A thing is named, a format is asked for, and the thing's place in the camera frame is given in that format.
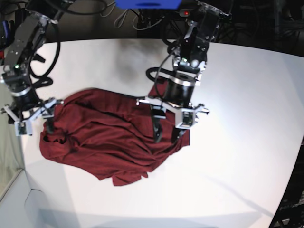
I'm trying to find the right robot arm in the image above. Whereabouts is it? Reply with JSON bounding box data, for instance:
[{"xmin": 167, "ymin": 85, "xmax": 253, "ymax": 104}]
[{"xmin": 0, "ymin": 0, "xmax": 74, "ymax": 136}]

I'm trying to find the blue box at top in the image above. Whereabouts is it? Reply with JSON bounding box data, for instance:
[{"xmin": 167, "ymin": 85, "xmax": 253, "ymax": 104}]
[{"xmin": 115, "ymin": 0, "xmax": 181, "ymax": 9}]

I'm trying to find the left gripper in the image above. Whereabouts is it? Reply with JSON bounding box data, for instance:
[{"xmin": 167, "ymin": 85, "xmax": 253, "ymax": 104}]
[{"xmin": 136, "ymin": 77, "xmax": 209, "ymax": 144}]

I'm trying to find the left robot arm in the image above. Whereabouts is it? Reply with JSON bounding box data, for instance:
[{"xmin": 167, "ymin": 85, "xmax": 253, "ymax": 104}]
[{"xmin": 137, "ymin": 0, "xmax": 233, "ymax": 143}]

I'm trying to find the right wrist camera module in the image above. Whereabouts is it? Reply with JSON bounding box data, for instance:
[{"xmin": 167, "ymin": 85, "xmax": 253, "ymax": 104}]
[{"xmin": 14, "ymin": 120, "xmax": 33, "ymax": 136}]

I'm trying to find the black power strip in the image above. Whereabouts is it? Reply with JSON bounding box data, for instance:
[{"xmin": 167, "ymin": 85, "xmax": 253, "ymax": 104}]
[{"xmin": 178, "ymin": 9, "xmax": 197, "ymax": 18}]

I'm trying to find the blue bottle left edge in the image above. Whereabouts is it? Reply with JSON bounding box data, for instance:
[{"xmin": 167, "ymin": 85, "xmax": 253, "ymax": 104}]
[{"xmin": 0, "ymin": 20, "xmax": 10, "ymax": 39}]

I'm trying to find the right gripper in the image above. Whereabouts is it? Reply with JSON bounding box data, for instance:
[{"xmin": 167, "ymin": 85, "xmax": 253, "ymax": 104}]
[{"xmin": 1, "ymin": 89, "xmax": 64, "ymax": 134}]

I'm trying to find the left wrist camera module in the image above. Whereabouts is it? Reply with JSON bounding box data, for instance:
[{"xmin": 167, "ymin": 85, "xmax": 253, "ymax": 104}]
[{"xmin": 180, "ymin": 109, "xmax": 195, "ymax": 129}]

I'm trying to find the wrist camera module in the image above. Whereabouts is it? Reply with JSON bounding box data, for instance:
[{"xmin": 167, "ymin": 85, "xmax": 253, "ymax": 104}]
[
  {"xmin": 14, "ymin": 120, "xmax": 33, "ymax": 136},
  {"xmin": 180, "ymin": 109, "xmax": 195, "ymax": 129}
]

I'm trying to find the dark red t-shirt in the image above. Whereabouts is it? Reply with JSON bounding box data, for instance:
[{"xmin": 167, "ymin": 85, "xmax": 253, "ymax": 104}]
[{"xmin": 39, "ymin": 89, "xmax": 190, "ymax": 186}]

